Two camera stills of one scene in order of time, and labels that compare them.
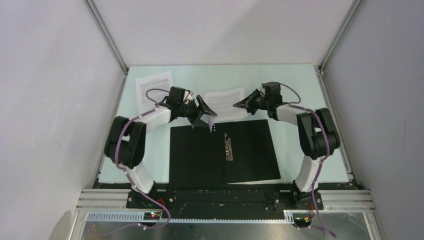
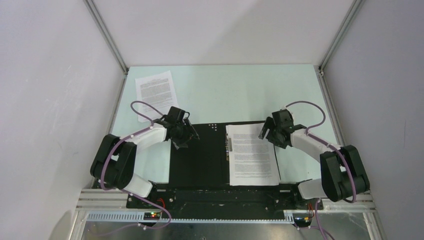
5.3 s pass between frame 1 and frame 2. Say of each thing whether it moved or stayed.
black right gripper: moved
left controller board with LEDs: stayed
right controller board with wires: stayed
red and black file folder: stayed
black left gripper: moved
